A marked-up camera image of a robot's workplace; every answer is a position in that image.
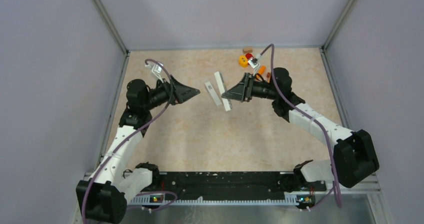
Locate yellow toy car red wheels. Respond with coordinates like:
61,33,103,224
266,72,272,83

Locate yellow round toy block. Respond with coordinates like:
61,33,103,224
238,55,249,68

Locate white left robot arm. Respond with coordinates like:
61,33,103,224
76,76,200,224

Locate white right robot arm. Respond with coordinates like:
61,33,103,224
221,67,380,190

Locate orange toy microphone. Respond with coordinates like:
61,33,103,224
254,66,266,81

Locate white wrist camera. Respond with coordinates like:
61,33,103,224
248,56,261,73
145,63,163,82

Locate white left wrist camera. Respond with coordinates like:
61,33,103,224
145,63,163,82

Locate small wooden block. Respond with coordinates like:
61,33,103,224
242,47,253,54

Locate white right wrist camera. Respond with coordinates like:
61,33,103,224
248,56,261,73

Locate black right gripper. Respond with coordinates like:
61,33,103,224
222,73,279,103

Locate white remote battery cover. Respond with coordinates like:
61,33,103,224
204,81,222,106

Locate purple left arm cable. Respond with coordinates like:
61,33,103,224
81,58,180,224

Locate white remote control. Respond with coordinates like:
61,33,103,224
214,71,232,112

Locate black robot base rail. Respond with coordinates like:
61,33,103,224
142,172,321,205

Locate red round toy block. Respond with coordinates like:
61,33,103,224
245,53,254,59

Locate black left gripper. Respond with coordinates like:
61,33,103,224
143,74,200,110

